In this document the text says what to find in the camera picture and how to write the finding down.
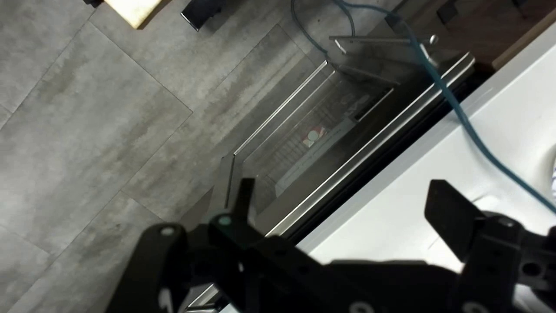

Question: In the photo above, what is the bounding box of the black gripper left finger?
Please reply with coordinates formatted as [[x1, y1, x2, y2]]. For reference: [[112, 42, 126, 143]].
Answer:
[[107, 176, 275, 313]]

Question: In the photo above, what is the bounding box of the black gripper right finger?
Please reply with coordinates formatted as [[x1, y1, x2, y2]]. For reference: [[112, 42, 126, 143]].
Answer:
[[425, 180, 527, 313]]

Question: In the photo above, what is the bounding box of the stainless steel oven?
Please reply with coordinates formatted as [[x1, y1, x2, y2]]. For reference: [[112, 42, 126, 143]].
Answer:
[[185, 33, 484, 313]]

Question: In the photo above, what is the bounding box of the light wooden board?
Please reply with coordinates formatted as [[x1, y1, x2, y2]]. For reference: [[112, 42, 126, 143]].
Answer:
[[103, 0, 166, 32]]

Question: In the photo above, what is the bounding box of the black equipment base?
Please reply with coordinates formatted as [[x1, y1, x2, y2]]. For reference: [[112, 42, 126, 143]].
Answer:
[[181, 0, 225, 28]]

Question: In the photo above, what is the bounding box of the teal cable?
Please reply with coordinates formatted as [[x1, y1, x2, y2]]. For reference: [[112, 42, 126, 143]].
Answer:
[[332, 0, 556, 216]]

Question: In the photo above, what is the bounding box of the thin grey floor cable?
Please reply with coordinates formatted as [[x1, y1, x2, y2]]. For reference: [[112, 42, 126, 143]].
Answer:
[[289, 0, 359, 58]]

